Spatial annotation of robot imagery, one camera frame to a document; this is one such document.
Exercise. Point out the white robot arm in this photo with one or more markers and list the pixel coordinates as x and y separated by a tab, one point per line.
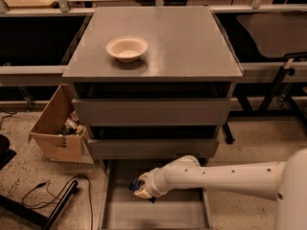
284	182

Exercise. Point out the cardboard box with trash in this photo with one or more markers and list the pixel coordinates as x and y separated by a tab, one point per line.
51	131

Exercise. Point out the grey open bottom drawer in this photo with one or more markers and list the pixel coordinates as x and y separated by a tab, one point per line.
122	210

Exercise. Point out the blue rxbar blueberry wrapper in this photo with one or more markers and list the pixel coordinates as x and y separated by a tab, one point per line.
136	185

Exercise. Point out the grey top drawer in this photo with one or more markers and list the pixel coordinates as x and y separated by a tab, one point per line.
119	113

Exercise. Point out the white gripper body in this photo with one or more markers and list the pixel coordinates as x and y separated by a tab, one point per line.
155	184

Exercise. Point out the grey middle drawer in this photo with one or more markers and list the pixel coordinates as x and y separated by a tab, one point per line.
116	149

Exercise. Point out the white paper bowl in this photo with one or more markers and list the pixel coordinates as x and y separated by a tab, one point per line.
127	48

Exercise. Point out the grey chair seat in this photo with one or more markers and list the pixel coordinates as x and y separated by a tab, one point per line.
277	34

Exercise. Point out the grey drawer cabinet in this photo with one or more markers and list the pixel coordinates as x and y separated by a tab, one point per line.
187	59

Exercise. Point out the black stand leg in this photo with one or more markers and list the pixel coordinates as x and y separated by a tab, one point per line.
31	214

